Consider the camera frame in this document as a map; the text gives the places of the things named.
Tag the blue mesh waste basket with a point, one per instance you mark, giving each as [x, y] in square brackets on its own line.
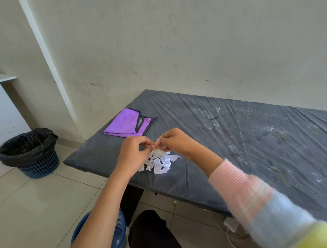
[120, 230]

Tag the person's black trousers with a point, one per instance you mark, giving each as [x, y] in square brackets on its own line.
[153, 230]

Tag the white wall conduit strip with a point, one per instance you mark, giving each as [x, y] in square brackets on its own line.
[48, 64]

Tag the person's right hand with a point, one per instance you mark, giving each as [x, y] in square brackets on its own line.
[178, 141]

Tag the person's left hand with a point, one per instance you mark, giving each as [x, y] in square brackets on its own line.
[131, 157]

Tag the purple cloth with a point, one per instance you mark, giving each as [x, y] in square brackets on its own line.
[122, 124]

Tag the person's left forearm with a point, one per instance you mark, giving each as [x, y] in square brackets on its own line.
[102, 212]

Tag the black garbage bag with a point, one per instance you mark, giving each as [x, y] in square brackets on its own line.
[28, 145]

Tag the person's right forearm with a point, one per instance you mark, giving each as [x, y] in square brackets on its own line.
[255, 199]

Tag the gathered paper scraps pile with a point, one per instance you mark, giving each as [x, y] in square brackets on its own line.
[161, 166]

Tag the dark grey covered table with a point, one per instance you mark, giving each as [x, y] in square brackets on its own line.
[178, 109]

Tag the white cabinet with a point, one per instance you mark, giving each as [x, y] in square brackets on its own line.
[10, 115]

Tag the blue plastic waste basket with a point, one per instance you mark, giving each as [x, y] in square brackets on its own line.
[41, 167]

